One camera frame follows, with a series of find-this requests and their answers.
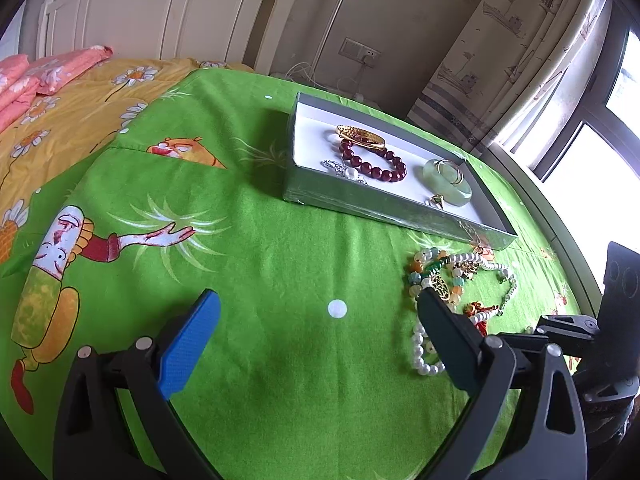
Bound white cable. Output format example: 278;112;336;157
287;61;367;102

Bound grey cardboard box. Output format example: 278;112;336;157
282;91;518;252

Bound thin pearl necklace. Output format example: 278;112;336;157
447;252;518;323

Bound white wooden headboard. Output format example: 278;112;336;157
35;0;307;73

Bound window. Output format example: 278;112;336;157
487;0;640;301

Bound gold bangle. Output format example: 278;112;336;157
335;124;387;151

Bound red knot charm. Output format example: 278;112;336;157
462;301;502;337

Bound printed beige curtain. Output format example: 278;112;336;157
406;0;613;158

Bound thin white pole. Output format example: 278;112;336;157
317;0;348;81

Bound gold filigree pendant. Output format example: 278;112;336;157
431;271;455;302

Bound multicolour stone bead bracelet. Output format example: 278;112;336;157
406;248;468;308

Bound dark red bead bracelet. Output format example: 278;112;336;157
339;139;407;182

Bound wall socket panel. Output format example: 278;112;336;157
339;37;381;64

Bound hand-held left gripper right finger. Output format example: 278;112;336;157
416;287;589;480

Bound silver pearl brooch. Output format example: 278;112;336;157
321;159;369;186

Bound pale green jade bangle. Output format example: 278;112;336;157
422;158;473;207

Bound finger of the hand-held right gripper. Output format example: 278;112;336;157
536;313;600;339
570;357;640;404

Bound green cartoon blanket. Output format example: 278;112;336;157
0;67;601;480

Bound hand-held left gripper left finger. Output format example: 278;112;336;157
52;288;222;480

